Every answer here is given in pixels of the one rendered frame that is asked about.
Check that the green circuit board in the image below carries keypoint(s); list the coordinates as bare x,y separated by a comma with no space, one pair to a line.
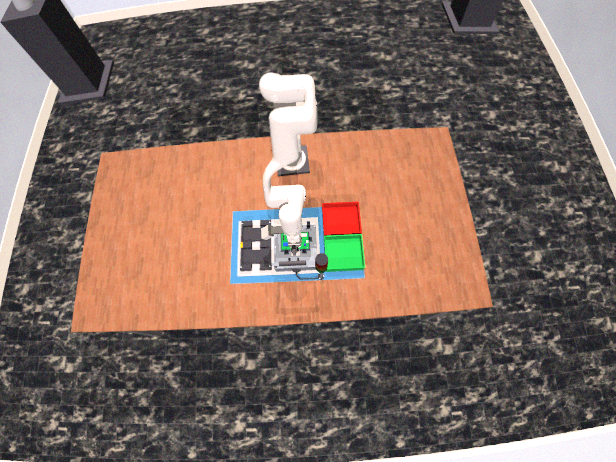
304,241

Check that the green bin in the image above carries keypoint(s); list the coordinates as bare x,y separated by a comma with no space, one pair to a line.
344,252

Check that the red bin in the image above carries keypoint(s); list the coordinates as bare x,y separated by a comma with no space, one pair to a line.
341,218

